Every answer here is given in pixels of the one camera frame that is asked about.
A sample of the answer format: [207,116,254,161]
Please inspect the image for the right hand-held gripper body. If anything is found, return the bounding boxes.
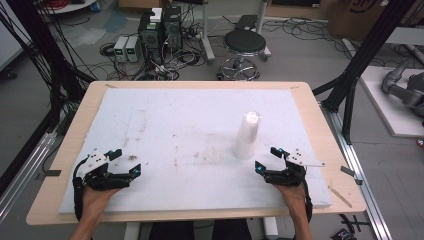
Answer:
[264,152,326,188]

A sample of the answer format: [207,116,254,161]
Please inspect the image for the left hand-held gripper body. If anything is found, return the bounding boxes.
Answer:
[72,149,133,192]

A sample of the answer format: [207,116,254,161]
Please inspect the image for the stack of white plastic cups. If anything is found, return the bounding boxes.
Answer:
[232,110,262,160]

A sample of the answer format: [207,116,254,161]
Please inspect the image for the person's right hand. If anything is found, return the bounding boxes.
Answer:
[274,184,312,218]

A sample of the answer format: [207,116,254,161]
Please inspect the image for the person's left hand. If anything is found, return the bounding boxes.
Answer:
[80,184,122,219]

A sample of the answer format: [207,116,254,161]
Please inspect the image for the thin wooden stick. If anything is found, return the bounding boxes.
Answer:
[327,185,353,209]

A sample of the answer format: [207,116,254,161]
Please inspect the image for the white table leg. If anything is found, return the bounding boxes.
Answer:
[263,217,280,240]
[123,221,142,240]

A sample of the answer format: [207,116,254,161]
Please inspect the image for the white foam mat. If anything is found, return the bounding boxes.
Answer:
[58,87,334,215]

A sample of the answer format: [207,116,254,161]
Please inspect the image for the small black floor device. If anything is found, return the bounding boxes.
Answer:
[329,227,357,240]

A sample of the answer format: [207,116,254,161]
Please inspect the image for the person's dark trousers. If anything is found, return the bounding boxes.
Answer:
[147,219,253,240]

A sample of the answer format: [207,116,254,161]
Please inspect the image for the grey power supply box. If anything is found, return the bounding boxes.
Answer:
[113,35,130,63]
[125,35,141,63]

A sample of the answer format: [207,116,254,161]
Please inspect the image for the black round stool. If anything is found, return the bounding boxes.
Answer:
[217,29,268,82]

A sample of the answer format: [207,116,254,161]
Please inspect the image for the white floor board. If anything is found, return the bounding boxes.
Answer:
[359,65,424,138]

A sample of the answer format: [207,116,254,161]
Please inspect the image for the black computer tower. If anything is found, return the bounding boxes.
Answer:
[162,5,184,54]
[137,10,165,66]

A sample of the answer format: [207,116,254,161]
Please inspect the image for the grey desk leg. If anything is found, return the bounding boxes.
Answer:
[255,0,272,63]
[199,0,216,65]

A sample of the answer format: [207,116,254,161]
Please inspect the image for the flat black floor device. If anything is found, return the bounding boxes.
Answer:
[234,14,259,32]

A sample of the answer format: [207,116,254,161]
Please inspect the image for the small white box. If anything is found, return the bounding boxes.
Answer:
[149,7,163,24]

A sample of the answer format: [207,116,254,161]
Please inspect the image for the brown cardboard box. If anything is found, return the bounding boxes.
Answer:
[327,0,389,42]

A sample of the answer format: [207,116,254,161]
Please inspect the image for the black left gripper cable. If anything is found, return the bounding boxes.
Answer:
[71,156,89,222]

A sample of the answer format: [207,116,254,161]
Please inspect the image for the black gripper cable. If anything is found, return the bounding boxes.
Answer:
[71,156,89,222]
[301,179,314,223]

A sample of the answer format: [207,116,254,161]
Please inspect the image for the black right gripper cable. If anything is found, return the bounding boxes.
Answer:
[301,179,314,223]

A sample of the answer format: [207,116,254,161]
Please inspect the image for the aluminium rail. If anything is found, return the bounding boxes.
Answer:
[0,131,58,224]
[321,103,394,240]

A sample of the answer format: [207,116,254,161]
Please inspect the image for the tangle of floor cables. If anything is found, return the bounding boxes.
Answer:
[99,41,208,82]

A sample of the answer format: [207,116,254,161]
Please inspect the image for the black metal frame post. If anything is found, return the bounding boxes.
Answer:
[6,0,96,134]
[312,0,418,145]

